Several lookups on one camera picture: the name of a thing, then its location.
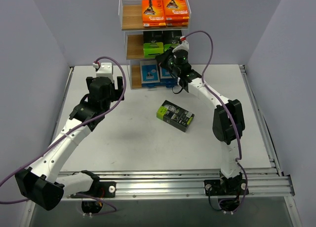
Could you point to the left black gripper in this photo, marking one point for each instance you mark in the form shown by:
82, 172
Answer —
119, 84

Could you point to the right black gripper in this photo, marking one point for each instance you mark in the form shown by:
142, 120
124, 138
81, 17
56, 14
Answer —
164, 58

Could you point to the black green razor box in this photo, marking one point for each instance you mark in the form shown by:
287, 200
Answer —
152, 44
171, 38

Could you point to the blue Harry's box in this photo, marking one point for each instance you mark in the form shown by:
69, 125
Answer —
165, 74
149, 73

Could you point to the black green razor box front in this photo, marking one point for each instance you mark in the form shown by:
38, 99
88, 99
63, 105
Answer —
152, 44

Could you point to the grey blue razor box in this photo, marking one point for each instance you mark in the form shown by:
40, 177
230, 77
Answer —
169, 82

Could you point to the large orange Fusion5 razor box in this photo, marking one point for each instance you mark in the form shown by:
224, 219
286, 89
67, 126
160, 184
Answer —
153, 13

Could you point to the narrow orange Fusion5 razor box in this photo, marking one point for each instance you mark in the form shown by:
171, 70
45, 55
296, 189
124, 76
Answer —
176, 10

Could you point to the black box with face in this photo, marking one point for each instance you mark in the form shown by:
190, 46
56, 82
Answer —
175, 115

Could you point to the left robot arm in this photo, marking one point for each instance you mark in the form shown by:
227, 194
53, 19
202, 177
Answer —
39, 181

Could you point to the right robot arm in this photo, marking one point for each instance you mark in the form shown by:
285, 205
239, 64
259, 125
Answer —
228, 120

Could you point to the orange razor box on shelf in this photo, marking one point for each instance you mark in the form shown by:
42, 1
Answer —
177, 23

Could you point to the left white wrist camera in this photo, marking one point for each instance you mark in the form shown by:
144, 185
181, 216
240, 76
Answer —
104, 70

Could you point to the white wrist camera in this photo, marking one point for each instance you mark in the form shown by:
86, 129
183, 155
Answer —
104, 70
184, 45

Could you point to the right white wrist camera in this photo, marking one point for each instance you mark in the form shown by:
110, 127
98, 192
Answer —
184, 45

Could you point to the white wire wooden shelf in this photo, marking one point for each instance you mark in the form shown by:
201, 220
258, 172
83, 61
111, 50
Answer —
150, 28

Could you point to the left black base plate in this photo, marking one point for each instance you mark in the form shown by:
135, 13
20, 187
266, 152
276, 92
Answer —
108, 189

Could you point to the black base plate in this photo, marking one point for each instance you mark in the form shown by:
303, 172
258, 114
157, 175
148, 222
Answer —
221, 187
108, 189

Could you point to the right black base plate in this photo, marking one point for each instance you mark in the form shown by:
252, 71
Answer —
221, 187

